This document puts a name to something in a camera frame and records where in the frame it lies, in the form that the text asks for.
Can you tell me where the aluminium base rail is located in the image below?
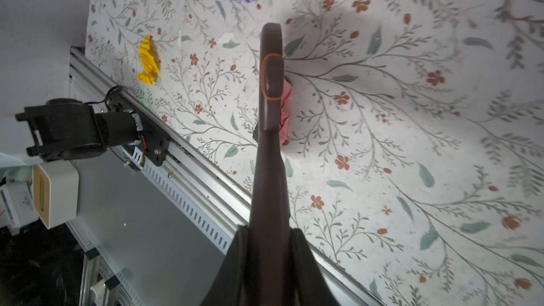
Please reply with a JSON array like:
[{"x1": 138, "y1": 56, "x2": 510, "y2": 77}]
[{"x1": 67, "y1": 46, "x2": 383, "y2": 306}]

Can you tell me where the pink paper scrap long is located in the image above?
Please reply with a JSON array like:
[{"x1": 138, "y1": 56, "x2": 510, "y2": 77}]
[{"x1": 279, "y1": 79, "x2": 293, "y2": 145}]

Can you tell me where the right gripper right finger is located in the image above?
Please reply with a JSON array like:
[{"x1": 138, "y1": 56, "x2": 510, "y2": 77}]
[{"x1": 290, "y1": 229, "x2": 339, "y2": 306}]

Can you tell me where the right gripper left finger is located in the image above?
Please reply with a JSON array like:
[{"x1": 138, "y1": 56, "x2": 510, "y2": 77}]
[{"x1": 201, "y1": 226, "x2": 249, "y2": 306}]

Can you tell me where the yellow paper scrap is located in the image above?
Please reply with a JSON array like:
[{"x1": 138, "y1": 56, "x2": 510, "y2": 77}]
[{"x1": 137, "y1": 35, "x2": 160, "y2": 85}]

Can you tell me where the white box device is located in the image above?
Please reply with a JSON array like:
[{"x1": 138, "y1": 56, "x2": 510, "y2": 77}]
[{"x1": 32, "y1": 161, "x2": 79, "y2": 230}]

